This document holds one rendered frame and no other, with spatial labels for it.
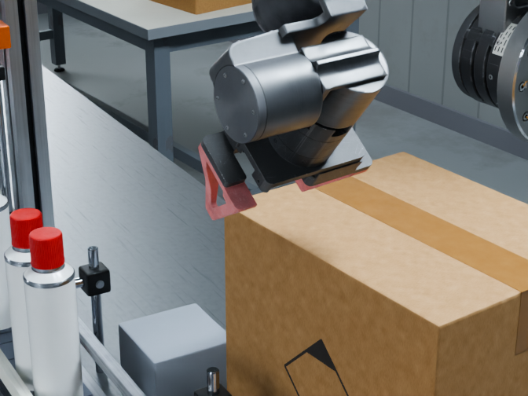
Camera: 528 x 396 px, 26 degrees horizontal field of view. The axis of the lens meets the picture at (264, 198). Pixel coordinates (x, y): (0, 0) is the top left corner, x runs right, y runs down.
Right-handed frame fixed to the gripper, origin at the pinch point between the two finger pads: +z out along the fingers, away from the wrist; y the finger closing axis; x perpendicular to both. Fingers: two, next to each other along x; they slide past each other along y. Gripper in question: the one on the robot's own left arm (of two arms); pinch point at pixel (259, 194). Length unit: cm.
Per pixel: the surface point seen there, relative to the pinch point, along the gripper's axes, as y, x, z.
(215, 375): 4.0, 10.0, 15.3
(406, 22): -262, -146, 229
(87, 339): 8.2, -1.8, 28.7
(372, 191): -16.9, 0.5, 6.9
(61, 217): -16, -37, 75
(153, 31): -96, -112, 146
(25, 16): -10, -52, 42
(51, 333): 12.2, -3.1, 26.7
